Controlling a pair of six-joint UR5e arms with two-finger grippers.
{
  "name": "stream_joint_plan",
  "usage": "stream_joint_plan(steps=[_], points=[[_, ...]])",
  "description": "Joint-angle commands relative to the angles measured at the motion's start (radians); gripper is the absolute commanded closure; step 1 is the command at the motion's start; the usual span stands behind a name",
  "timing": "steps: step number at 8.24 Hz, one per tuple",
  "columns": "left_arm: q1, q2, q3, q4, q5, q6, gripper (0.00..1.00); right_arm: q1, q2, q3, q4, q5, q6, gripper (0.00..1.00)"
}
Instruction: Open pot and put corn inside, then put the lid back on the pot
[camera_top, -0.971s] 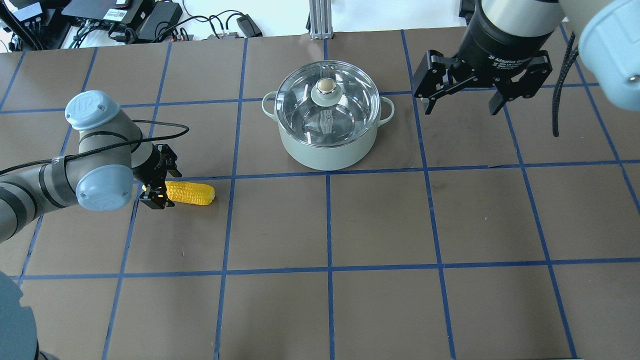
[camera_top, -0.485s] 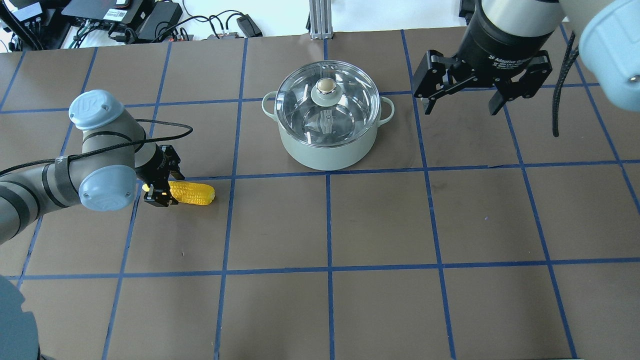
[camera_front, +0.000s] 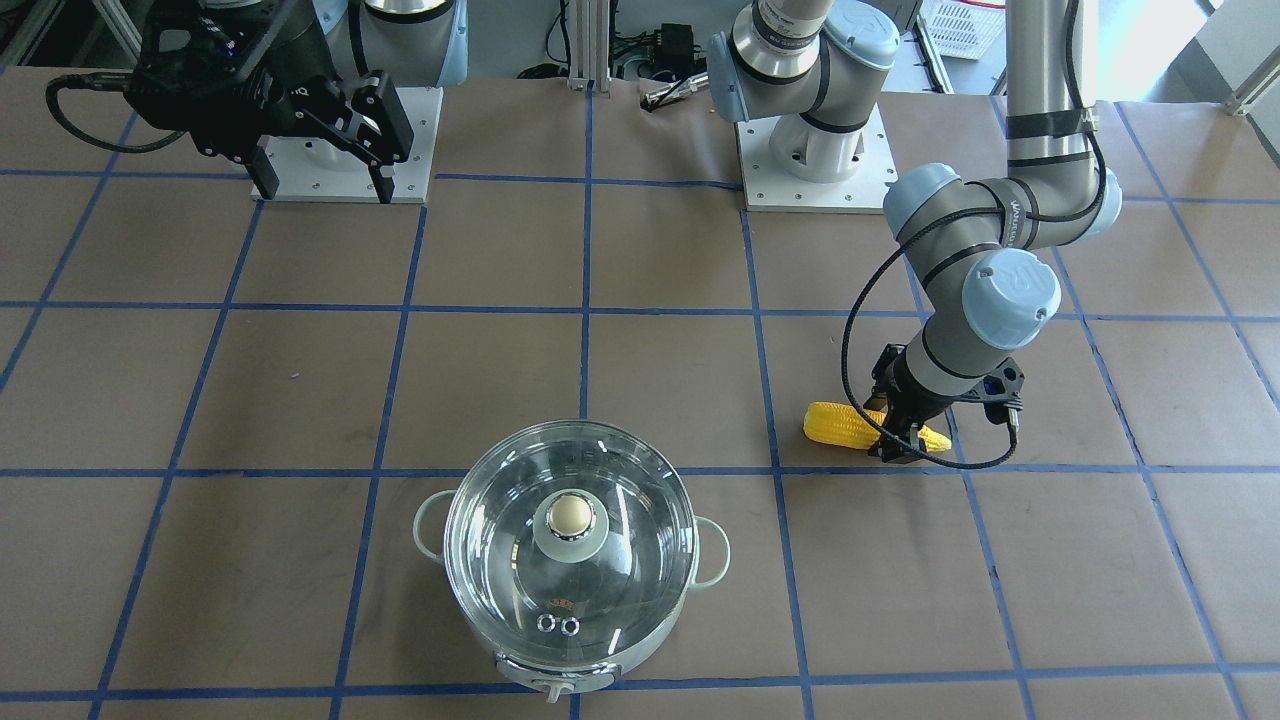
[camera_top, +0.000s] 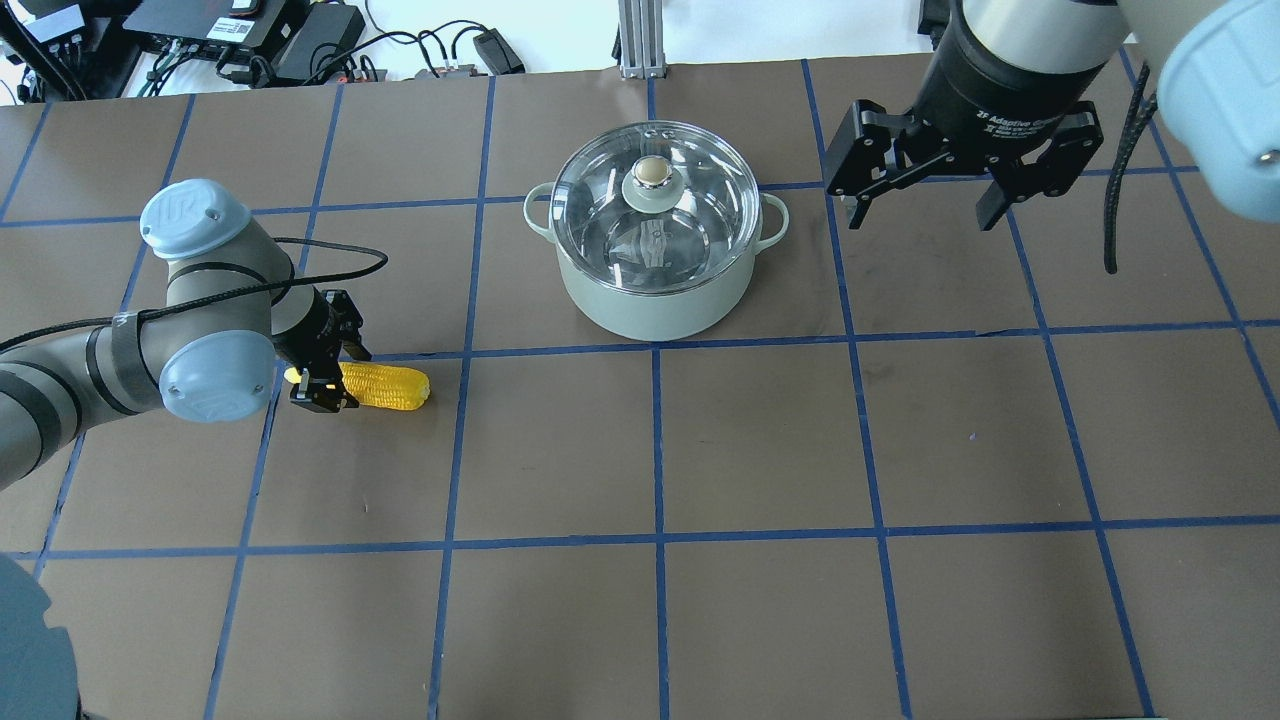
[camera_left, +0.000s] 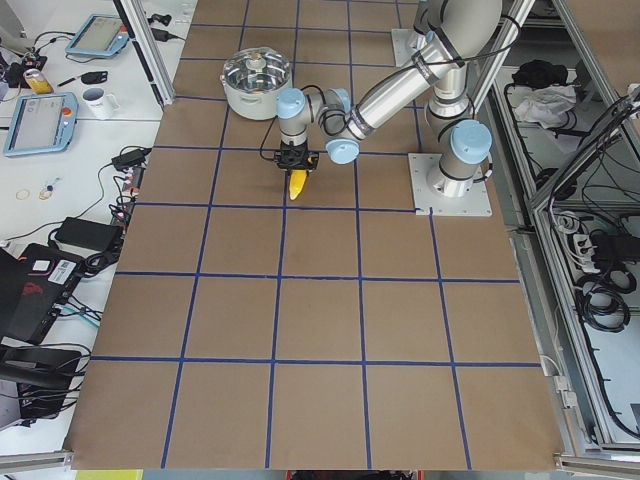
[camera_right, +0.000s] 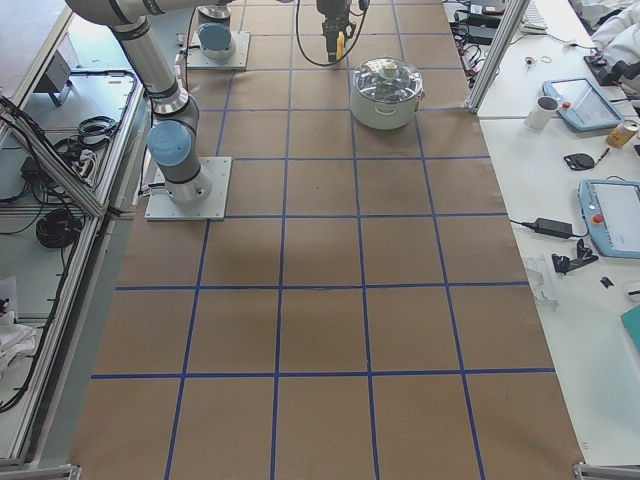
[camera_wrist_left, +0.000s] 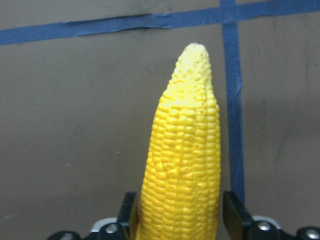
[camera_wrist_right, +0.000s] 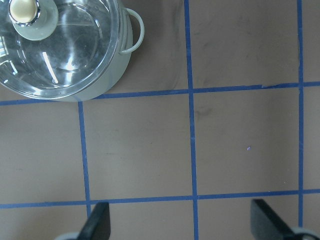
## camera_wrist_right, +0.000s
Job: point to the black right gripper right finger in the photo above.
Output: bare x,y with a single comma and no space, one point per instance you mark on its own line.
265,224

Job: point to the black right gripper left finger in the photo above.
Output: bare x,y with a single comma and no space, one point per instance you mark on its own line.
98,225

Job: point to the glass pot lid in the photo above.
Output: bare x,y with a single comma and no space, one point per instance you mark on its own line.
71,59

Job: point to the pale green cooking pot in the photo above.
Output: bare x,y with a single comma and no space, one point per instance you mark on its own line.
35,20

